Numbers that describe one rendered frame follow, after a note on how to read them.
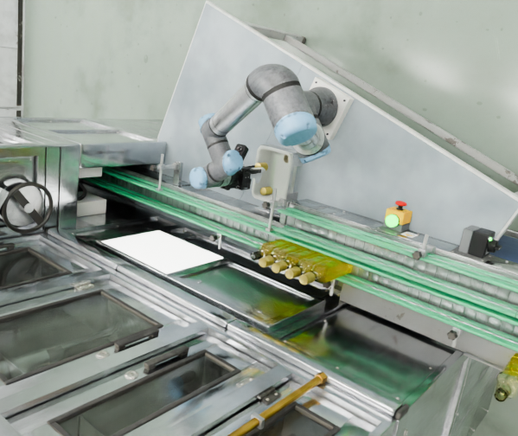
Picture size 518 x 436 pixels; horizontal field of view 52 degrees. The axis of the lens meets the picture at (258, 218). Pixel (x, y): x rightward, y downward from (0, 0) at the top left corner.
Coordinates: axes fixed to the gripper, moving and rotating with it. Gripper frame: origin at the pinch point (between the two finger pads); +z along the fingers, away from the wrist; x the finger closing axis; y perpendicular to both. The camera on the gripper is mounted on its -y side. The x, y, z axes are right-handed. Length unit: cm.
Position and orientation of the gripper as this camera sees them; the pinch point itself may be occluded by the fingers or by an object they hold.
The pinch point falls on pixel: (259, 167)
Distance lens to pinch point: 210.4
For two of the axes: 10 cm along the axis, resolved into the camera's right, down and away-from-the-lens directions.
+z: 6.1, -1.2, 7.8
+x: 7.8, 2.6, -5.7
